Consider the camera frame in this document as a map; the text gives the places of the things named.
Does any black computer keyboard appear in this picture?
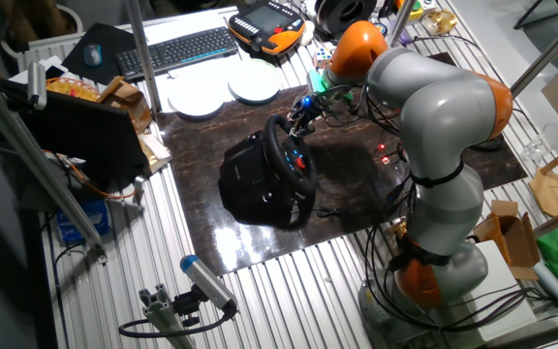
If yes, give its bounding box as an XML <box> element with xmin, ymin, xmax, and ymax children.
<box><xmin>113</xmin><ymin>26</ymin><xmax>239</xmax><ymax>82</ymax></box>

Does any pale blue roll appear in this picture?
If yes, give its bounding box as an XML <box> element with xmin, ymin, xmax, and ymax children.
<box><xmin>533</xmin><ymin>261</ymin><xmax>558</xmax><ymax>315</ymax></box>

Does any black laptop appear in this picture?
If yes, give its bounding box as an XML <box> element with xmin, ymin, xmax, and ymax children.
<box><xmin>16</xmin><ymin>89</ymin><xmax>149</xmax><ymax>180</ymax></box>

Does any open cardboard box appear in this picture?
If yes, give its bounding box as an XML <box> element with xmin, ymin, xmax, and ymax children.
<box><xmin>472</xmin><ymin>199</ymin><xmax>542</xmax><ymax>281</ymax></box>

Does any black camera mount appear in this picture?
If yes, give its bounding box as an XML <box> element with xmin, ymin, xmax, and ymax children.
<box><xmin>171</xmin><ymin>285</ymin><xmax>203</xmax><ymax>329</ymax></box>

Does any white plastic lump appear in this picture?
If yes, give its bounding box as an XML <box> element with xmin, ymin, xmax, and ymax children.
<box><xmin>299</xmin><ymin>19</ymin><xmax>316</xmax><ymax>48</ymax></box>

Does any orange black teach pendant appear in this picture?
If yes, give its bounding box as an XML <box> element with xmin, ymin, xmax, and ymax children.
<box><xmin>228</xmin><ymin>0</ymin><xmax>307</xmax><ymax>56</ymax></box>

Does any long aluminium beam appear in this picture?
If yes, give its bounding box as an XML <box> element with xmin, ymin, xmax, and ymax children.
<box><xmin>0</xmin><ymin>67</ymin><xmax>108</xmax><ymax>266</ymax></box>

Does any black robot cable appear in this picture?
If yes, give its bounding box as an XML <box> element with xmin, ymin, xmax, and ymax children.
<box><xmin>361</xmin><ymin>220</ymin><xmax>454</xmax><ymax>335</ymax></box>

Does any gold glass bowl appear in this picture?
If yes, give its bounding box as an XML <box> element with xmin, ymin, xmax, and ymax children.
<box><xmin>423</xmin><ymin>10</ymin><xmax>458</xmax><ymax>36</ymax></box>

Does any Rubik's cube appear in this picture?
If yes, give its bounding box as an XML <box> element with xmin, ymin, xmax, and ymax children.
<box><xmin>313</xmin><ymin>47</ymin><xmax>332</xmax><ymax>69</ymax></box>

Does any black steering wheel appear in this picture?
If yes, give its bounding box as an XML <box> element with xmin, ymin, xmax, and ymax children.
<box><xmin>262</xmin><ymin>113</ymin><xmax>320</xmax><ymax>195</ymax></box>

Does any silver camera blue cap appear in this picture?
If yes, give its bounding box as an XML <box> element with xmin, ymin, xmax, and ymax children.
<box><xmin>180</xmin><ymin>254</ymin><xmax>239</xmax><ymax>312</ymax></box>

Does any silver depth camera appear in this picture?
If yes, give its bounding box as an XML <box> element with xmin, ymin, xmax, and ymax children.
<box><xmin>26</xmin><ymin>61</ymin><xmax>47</xmax><ymax>111</ymax></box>

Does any aluminium frame post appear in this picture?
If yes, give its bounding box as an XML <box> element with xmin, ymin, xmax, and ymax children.
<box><xmin>388</xmin><ymin>0</ymin><xmax>417</xmax><ymax>41</ymax></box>
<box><xmin>123</xmin><ymin>0</ymin><xmax>164</xmax><ymax>115</ymax></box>
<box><xmin>510</xmin><ymin>3</ymin><xmax>558</xmax><ymax>98</ymax></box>

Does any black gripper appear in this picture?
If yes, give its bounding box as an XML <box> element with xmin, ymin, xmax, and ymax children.
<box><xmin>287</xmin><ymin>94</ymin><xmax>327</xmax><ymax>140</ymax></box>

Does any black camera cable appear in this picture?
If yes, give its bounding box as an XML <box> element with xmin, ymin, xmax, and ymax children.
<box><xmin>117</xmin><ymin>301</ymin><xmax>239</xmax><ymax>339</ymax></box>

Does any clear glass cup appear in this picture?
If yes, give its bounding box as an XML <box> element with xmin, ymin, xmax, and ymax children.
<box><xmin>522</xmin><ymin>135</ymin><xmax>550</xmax><ymax>165</ymax></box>

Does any thin black USB cable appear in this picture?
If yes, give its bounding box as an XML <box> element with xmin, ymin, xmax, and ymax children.
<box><xmin>307</xmin><ymin>206</ymin><xmax>357</xmax><ymax>219</ymax></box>

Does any black mouse pad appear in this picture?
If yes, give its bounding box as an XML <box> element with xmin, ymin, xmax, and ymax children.
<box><xmin>60</xmin><ymin>22</ymin><xmax>138</xmax><ymax>86</ymax></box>

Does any brown paper bag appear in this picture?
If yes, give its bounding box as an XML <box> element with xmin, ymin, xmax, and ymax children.
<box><xmin>97</xmin><ymin>76</ymin><xmax>153</xmax><ymax>135</ymax></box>

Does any white box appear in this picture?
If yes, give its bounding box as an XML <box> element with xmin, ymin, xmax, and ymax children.
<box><xmin>462</xmin><ymin>239</ymin><xmax>538</xmax><ymax>343</ymax></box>

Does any white round bin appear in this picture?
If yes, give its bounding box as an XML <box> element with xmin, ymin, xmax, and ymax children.
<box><xmin>0</xmin><ymin>3</ymin><xmax>85</xmax><ymax>62</ymax></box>

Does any green yellow button box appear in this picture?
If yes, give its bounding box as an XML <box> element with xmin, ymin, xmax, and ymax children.
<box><xmin>394</xmin><ymin>0</ymin><xmax>425</xmax><ymax>21</ymax></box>

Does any blue grey computer mouse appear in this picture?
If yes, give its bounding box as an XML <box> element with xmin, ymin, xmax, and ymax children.
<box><xmin>83</xmin><ymin>43</ymin><xmax>104</xmax><ymax>68</ymax></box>

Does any orange cable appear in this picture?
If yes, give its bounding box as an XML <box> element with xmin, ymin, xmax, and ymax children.
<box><xmin>41</xmin><ymin>149</ymin><xmax>138</xmax><ymax>201</ymax></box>

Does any blue box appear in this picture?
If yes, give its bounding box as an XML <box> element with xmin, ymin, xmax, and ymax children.
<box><xmin>55</xmin><ymin>199</ymin><xmax>111</xmax><ymax>243</ymax></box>

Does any white round plate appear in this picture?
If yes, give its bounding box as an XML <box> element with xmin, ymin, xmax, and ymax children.
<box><xmin>167</xmin><ymin>72</ymin><xmax>226</xmax><ymax>120</ymax></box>
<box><xmin>228</xmin><ymin>58</ymin><xmax>283</xmax><ymax>106</ymax></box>

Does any black steering wheel base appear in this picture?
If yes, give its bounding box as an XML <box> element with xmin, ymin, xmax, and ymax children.
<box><xmin>218</xmin><ymin>133</ymin><xmax>304</xmax><ymax>229</ymax></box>

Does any short aluminium extrusion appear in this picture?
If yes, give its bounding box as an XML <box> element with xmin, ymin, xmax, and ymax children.
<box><xmin>138</xmin><ymin>283</ymin><xmax>198</xmax><ymax>349</ymax></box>

